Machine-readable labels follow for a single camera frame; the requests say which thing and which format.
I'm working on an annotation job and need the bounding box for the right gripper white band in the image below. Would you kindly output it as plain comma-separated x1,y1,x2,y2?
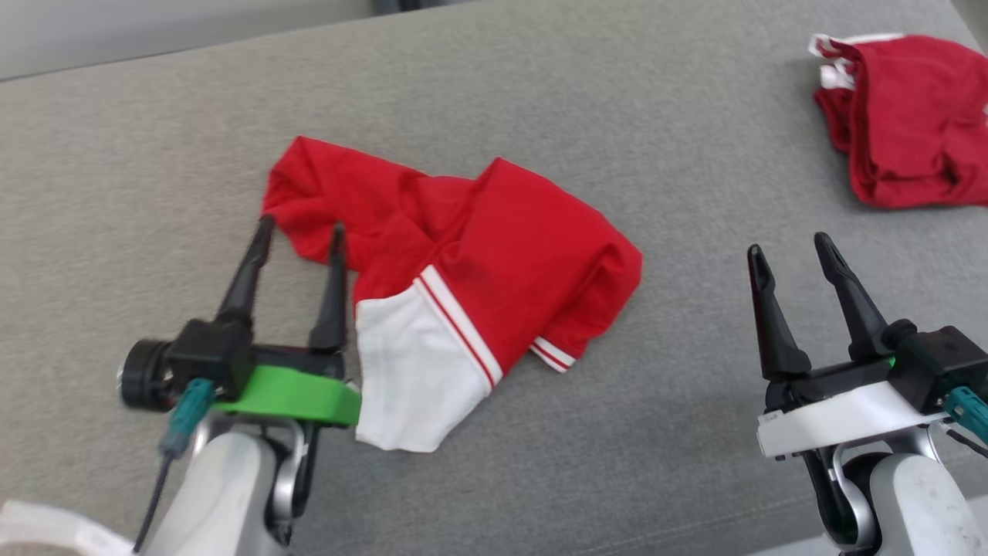
746,232,950,463

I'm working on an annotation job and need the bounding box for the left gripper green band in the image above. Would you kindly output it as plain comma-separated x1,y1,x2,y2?
215,215,363,427

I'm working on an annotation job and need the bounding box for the red shirt with white sleeve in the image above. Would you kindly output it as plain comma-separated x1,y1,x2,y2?
261,135,644,454

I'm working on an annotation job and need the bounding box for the red shirt with white trim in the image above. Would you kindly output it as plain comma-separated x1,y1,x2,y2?
808,32,988,209

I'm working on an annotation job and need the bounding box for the white translucent plastic piece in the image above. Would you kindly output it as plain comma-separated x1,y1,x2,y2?
0,500,137,556

